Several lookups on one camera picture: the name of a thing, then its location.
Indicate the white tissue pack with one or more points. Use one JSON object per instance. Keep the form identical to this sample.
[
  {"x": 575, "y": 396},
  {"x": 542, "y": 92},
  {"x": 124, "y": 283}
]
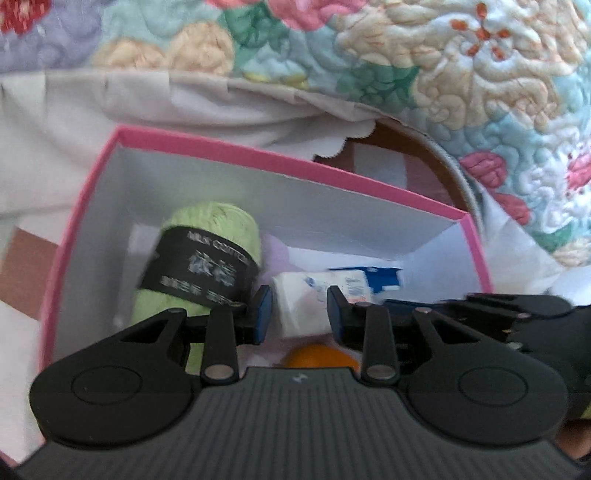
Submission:
[{"x": 295, "y": 300}]

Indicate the green yarn ball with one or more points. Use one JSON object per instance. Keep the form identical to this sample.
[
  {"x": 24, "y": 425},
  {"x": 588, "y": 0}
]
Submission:
[{"x": 212, "y": 226}]

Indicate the pink cardboard box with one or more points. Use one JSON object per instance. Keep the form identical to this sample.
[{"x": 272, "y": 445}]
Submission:
[{"x": 346, "y": 207}]

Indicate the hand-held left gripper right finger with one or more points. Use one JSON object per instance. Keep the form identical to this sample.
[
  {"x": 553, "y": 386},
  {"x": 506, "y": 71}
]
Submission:
[{"x": 334, "y": 316}]

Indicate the orange makeup sponge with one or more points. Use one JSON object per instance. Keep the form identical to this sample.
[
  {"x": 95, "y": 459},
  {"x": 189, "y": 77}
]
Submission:
[{"x": 318, "y": 357}]

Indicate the blue wet wipes pack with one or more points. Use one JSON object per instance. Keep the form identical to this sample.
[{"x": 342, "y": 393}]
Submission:
[{"x": 383, "y": 277}]

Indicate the floral quilt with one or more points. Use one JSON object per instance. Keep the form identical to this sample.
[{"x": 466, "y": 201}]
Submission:
[{"x": 415, "y": 69}]

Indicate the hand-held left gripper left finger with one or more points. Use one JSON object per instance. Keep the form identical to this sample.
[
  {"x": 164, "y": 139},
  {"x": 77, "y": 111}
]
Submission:
[{"x": 263, "y": 316}]

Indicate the purple plush toy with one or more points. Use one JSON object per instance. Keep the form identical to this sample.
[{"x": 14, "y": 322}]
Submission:
[{"x": 277, "y": 258}]

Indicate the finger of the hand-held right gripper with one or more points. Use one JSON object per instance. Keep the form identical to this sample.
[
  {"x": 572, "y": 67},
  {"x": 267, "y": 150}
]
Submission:
[{"x": 461, "y": 307}]

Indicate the checkered rug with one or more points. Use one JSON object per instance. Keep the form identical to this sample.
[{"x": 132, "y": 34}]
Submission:
[{"x": 27, "y": 263}]

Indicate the person's right forearm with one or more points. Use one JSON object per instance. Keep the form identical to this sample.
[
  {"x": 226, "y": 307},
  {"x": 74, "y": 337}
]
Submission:
[{"x": 575, "y": 438}]

